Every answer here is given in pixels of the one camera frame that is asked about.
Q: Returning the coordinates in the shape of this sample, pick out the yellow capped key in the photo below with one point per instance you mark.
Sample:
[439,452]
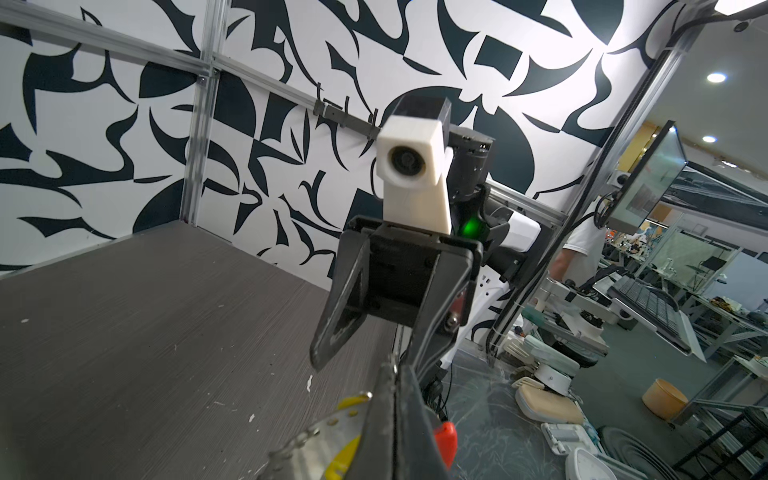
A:
[338,467]

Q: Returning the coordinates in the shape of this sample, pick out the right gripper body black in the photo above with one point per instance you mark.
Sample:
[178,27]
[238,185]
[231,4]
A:
[401,263]

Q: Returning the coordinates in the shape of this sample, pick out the black wall hook rack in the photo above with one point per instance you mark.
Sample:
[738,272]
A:
[340,114]

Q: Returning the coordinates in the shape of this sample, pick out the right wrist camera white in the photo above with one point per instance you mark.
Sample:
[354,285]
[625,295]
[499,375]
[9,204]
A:
[412,160]

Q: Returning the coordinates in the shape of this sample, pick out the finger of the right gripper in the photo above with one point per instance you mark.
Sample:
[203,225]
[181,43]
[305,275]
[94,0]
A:
[446,303]
[346,306]

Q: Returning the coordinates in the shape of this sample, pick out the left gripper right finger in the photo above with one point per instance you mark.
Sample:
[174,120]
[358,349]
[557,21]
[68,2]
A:
[416,452]

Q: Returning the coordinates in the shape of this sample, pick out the person in white shirt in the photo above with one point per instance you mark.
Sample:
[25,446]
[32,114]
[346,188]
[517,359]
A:
[578,260]

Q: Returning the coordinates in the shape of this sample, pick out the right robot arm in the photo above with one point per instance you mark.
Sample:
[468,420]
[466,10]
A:
[505,236]

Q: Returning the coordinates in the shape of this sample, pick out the red capped key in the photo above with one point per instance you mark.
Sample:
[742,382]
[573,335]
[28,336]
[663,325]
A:
[446,439]

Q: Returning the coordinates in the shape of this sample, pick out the computer monitor outside cell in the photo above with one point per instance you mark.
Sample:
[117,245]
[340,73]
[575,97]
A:
[655,173]

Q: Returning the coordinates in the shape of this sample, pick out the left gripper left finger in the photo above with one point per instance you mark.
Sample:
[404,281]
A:
[375,454]

